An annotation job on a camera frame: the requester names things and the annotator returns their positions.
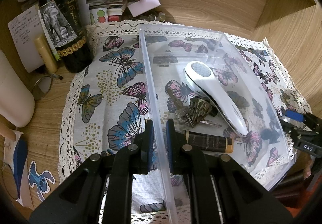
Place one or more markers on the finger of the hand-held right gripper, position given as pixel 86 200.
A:
pixel 291 127
pixel 293 114

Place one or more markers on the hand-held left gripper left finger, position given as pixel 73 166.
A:
pixel 150 143

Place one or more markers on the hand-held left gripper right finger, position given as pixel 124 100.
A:
pixel 169 143

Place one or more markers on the black tube with gold cap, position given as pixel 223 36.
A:
pixel 206 141

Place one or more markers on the key bunch with camouflage fob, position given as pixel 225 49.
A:
pixel 198 111

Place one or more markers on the clear plastic storage box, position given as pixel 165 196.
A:
pixel 156 83

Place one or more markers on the white fabric shaver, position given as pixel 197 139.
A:
pixel 216 93

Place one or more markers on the butterfly print lace cloth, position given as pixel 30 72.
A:
pixel 120 68

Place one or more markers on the blue cartoon sticker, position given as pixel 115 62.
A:
pixel 40 180

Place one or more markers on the pile of small metal bits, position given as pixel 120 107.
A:
pixel 151 16

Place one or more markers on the blue paper sheet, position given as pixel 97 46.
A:
pixel 20 163

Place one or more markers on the fruit sticker sheet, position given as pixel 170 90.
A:
pixel 99 16

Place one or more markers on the yellow stick tube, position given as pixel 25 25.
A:
pixel 46 53

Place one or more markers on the white sticky note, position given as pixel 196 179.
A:
pixel 143 4

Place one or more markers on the cream cylindrical container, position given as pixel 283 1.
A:
pixel 13 93

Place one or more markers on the dark wine bottle elephant label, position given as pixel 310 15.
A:
pixel 65 25

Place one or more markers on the stack of booklets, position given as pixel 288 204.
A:
pixel 108 0

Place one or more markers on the handwritten white paper note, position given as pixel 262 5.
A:
pixel 24 38

